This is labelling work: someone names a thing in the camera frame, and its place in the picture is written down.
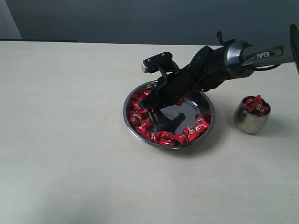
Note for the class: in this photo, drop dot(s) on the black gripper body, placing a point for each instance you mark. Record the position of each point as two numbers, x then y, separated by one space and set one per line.
171 87

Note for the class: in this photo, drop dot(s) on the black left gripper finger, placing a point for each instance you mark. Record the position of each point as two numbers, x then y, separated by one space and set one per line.
151 101

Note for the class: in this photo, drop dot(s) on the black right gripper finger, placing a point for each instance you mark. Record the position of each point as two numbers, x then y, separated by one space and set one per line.
160 121

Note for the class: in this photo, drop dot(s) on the red candy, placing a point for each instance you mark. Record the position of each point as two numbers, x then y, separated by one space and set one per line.
180 138
166 142
251 103
135 119
201 119
261 110
190 133

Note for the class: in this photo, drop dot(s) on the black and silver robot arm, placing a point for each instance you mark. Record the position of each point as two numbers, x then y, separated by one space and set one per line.
209 68

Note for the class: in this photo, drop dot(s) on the round steel bowl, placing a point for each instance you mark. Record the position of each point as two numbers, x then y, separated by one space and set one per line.
194 104

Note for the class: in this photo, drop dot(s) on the shiny steel cup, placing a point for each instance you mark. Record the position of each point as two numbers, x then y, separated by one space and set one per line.
247 121

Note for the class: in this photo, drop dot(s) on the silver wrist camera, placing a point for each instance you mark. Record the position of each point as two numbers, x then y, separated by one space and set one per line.
162 61

